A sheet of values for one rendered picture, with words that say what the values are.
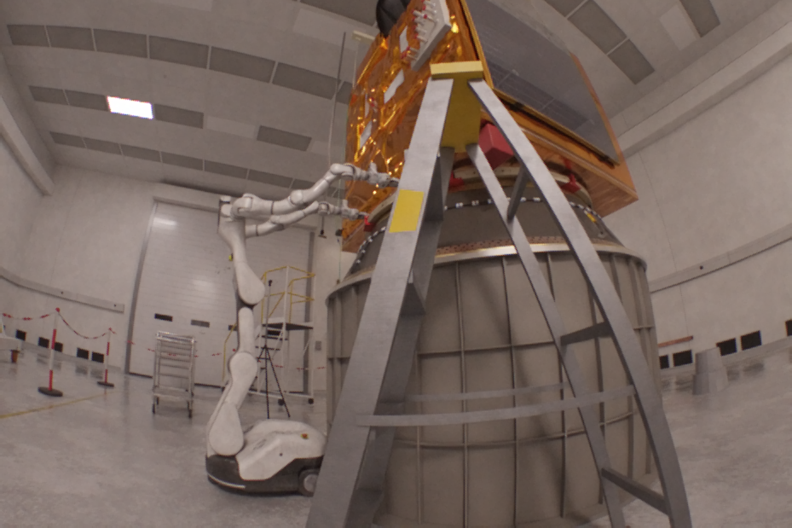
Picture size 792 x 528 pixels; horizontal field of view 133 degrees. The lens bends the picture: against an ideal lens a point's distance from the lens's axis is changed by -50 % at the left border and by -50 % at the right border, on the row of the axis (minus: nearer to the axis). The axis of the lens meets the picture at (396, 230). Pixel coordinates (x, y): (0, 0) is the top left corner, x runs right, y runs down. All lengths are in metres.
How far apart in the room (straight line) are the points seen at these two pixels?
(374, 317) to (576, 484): 1.17
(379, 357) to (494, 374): 0.78
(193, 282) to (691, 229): 10.94
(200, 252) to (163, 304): 1.72
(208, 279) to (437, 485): 8.48
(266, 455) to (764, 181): 6.96
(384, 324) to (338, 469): 0.30
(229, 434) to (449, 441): 1.08
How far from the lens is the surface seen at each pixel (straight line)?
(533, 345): 1.38
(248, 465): 1.77
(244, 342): 1.91
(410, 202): 0.73
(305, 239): 10.01
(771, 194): 6.59
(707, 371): 4.03
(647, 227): 6.95
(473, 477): 1.44
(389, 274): 0.67
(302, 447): 1.80
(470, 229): 1.56
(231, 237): 2.02
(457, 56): 1.95
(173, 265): 9.53
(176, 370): 6.08
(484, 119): 1.60
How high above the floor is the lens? 0.72
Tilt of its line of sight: 23 degrees up
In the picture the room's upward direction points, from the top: 1 degrees counter-clockwise
